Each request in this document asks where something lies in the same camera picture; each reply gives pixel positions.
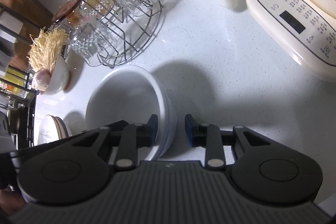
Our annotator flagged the white leaf plate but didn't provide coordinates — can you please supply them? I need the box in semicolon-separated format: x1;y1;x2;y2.
37;115;72;145

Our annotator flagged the glass health kettle with base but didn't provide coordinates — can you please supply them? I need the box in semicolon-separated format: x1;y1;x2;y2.
246;0;335;82

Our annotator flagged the wooden cutting board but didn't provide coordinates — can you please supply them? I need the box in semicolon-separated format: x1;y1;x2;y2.
1;0;52;71

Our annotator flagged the light blue bowl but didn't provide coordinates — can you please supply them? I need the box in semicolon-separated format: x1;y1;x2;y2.
155;77;178;157

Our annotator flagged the white ceramic bowl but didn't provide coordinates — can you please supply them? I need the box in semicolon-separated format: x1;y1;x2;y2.
85;65;167;161

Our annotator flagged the person left hand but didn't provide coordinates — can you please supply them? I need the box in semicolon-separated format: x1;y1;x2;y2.
0;190;26;215

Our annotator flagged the bowl with enoki and onion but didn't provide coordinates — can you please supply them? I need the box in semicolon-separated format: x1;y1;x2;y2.
27;27;70;96

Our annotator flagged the wire glass cup rack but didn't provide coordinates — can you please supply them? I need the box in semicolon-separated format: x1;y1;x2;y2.
52;0;163;68

